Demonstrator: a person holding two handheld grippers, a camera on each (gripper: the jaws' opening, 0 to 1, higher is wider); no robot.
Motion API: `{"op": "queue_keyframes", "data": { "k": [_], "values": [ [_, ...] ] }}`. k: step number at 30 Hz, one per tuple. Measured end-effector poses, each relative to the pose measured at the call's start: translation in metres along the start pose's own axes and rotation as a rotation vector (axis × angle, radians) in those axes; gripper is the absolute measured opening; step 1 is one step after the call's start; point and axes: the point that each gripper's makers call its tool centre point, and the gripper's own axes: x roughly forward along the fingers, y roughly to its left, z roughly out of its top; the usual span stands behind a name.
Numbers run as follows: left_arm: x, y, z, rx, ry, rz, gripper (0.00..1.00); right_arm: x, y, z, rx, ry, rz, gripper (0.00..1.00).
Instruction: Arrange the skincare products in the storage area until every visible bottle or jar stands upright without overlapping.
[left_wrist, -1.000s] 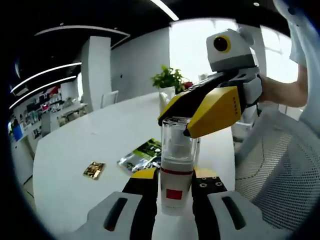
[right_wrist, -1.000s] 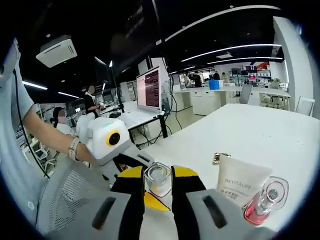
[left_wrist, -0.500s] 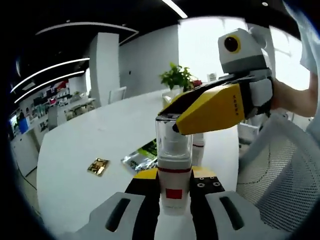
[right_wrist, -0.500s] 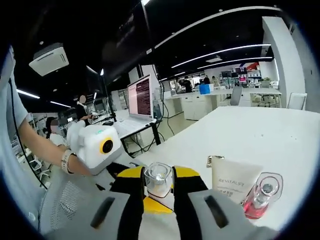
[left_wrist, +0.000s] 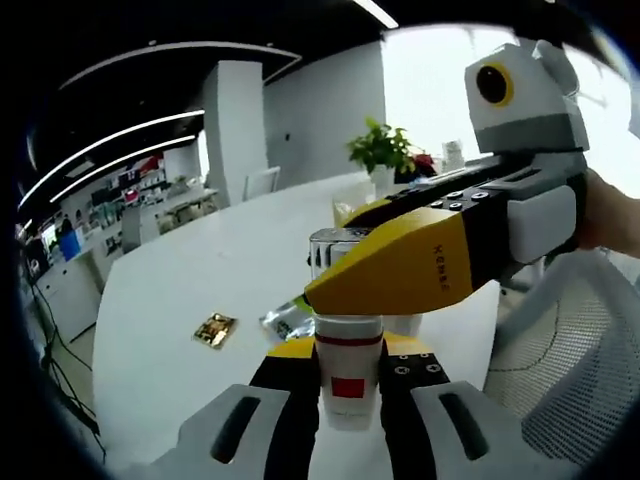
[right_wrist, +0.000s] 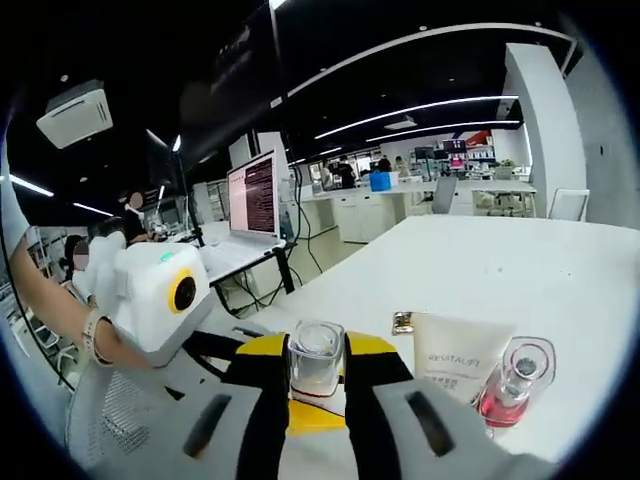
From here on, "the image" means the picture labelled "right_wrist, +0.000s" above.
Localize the white laptop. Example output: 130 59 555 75
198 149 287 289

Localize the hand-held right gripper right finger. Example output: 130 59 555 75
343 329 557 480

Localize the person's light grey shirt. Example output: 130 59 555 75
0 164 76 436

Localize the white frame chair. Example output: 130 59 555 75
547 188 591 222

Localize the white skincare tube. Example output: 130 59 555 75
412 311 517 407

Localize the small clear glass jar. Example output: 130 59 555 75
288 319 347 402

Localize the gold skincare sachet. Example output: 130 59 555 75
391 310 417 337

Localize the black laptop stand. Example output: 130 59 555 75
209 244 297 319

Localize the ceiling air conditioner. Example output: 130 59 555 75
34 79 112 150

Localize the beige wristwatch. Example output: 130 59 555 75
81 308 115 369

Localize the red-collared pump skincare bottle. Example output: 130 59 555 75
476 335 558 430

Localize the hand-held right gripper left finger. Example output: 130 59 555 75
114 332 293 480

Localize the long white workbench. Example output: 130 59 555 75
299 179 539 246

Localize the blue box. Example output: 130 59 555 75
368 172 400 193

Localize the person's left hand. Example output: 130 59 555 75
107 322 153 372

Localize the grey mesh office chair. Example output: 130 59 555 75
63 357 221 454

